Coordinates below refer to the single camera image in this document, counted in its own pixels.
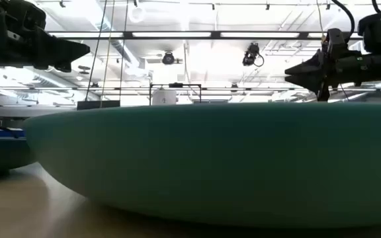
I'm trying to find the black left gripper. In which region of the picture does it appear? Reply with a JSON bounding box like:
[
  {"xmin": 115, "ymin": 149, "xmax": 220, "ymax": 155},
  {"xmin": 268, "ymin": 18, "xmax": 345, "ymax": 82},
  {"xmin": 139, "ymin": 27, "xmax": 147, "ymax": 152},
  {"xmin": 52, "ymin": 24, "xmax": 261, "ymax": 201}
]
[{"xmin": 0, "ymin": 24, "xmax": 91, "ymax": 73}]

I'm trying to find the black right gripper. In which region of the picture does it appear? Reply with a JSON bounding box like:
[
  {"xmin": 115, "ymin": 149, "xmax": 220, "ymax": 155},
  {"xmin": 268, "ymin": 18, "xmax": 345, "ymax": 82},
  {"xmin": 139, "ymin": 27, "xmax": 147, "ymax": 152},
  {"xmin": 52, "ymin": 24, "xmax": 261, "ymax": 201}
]
[{"xmin": 284, "ymin": 28, "xmax": 381, "ymax": 102}]

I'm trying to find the blue plastic plate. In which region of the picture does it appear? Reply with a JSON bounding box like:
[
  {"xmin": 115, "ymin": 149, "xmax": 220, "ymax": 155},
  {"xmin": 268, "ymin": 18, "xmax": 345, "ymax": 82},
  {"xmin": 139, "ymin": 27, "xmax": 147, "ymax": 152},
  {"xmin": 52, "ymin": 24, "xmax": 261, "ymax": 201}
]
[{"xmin": 0, "ymin": 136, "xmax": 38, "ymax": 175}]

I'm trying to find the green plastic plate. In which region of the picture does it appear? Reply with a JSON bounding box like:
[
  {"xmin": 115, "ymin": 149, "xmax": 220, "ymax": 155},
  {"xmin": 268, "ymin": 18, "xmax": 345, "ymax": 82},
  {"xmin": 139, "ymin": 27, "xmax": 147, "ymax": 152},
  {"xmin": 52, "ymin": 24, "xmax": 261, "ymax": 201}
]
[{"xmin": 23, "ymin": 102, "xmax": 381, "ymax": 229}]

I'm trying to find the black monitor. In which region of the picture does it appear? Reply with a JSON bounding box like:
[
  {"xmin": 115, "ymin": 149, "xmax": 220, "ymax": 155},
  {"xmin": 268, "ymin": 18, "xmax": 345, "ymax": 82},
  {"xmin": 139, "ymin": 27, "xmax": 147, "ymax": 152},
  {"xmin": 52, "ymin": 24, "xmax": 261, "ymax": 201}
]
[{"xmin": 76, "ymin": 100, "xmax": 121, "ymax": 111}]

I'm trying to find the blue storage bin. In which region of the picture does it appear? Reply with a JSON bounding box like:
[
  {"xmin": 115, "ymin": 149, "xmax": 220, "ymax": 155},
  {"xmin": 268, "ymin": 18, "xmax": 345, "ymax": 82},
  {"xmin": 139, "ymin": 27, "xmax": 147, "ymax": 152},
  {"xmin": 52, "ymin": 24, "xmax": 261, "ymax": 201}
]
[{"xmin": 0, "ymin": 127, "xmax": 26, "ymax": 139}]

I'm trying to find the black overhead beam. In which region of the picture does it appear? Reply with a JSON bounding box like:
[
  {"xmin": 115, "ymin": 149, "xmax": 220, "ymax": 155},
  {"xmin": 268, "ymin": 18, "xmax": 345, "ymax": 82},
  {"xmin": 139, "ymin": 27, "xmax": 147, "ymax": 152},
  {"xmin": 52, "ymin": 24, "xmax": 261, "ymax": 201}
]
[{"xmin": 46, "ymin": 30, "xmax": 365, "ymax": 41}]

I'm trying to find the white cabinet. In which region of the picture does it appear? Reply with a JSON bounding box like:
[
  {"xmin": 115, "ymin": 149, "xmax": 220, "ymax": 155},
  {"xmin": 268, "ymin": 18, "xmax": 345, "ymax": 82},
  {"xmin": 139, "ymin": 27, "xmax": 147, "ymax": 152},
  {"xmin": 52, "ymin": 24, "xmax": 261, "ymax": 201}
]
[{"xmin": 151, "ymin": 89, "xmax": 177, "ymax": 106}]

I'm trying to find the black ceiling camera with cable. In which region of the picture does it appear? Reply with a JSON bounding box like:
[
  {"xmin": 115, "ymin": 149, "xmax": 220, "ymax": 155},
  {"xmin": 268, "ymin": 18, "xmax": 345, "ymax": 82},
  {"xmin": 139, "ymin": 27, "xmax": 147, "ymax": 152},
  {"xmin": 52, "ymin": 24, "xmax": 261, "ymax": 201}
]
[{"xmin": 241, "ymin": 42, "xmax": 265, "ymax": 67}]

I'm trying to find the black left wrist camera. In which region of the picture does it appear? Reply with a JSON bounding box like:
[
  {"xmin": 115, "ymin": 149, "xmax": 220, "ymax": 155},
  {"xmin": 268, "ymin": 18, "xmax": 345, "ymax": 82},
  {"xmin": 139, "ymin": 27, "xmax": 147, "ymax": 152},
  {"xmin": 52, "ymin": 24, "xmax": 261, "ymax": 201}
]
[{"xmin": 0, "ymin": 0, "xmax": 48, "ymax": 30}]

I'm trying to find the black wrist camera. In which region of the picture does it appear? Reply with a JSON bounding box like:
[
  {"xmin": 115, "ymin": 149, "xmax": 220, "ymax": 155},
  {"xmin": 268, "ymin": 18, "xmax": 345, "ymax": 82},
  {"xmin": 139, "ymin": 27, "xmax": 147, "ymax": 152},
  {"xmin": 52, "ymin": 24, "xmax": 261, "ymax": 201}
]
[
  {"xmin": 0, "ymin": 0, "xmax": 48, "ymax": 30},
  {"xmin": 357, "ymin": 5, "xmax": 381, "ymax": 56}
]

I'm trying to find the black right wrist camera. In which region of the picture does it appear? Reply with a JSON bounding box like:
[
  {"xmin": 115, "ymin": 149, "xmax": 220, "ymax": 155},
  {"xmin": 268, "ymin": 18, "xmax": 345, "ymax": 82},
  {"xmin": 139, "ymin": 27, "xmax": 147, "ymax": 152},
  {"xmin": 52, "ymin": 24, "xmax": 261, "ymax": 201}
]
[{"xmin": 357, "ymin": 5, "xmax": 381, "ymax": 56}]

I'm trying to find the thin overhead rail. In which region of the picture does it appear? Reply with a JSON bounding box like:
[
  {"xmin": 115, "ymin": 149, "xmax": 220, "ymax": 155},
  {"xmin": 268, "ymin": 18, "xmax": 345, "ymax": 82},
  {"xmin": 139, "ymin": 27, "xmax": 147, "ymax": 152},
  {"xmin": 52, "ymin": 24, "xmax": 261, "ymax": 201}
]
[{"xmin": 0, "ymin": 86, "xmax": 381, "ymax": 93}]

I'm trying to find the round black ceiling camera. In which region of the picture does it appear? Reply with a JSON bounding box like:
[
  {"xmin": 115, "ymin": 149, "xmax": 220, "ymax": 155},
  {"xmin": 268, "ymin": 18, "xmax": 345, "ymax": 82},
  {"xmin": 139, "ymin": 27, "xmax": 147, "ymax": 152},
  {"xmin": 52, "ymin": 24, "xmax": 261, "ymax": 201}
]
[{"xmin": 161, "ymin": 51, "xmax": 177, "ymax": 65}]

